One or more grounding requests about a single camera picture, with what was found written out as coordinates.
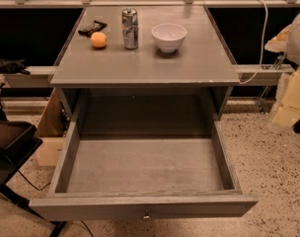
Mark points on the metal drawer knob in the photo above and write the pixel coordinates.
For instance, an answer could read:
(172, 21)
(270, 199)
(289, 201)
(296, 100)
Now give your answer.
(146, 216)

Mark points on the orange fruit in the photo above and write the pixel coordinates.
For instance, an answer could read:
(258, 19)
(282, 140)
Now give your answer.
(98, 40)

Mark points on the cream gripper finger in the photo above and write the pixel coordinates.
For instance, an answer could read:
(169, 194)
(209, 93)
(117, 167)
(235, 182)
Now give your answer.
(286, 110)
(279, 42)

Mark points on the open grey top drawer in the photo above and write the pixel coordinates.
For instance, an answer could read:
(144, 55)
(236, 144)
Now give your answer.
(110, 178)

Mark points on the white bowl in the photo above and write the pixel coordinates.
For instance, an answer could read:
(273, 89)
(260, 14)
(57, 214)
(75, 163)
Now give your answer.
(169, 37)

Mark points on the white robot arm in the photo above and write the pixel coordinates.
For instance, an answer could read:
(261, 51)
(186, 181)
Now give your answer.
(293, 43)

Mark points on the grey cabinet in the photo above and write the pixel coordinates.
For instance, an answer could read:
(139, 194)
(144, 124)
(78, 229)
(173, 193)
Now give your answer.
(115, 92)

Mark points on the cardboard box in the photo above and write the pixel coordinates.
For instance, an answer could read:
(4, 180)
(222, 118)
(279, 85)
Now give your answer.
(50, 131)

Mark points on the silver redbull can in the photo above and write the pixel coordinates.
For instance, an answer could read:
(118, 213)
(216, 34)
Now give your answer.
(129, 24)

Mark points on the dark snack bar wrapper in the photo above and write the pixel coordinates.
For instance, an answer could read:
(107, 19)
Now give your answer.
(96, 26)

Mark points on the black chair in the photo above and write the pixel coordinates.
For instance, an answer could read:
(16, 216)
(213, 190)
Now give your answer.
(18, 142)

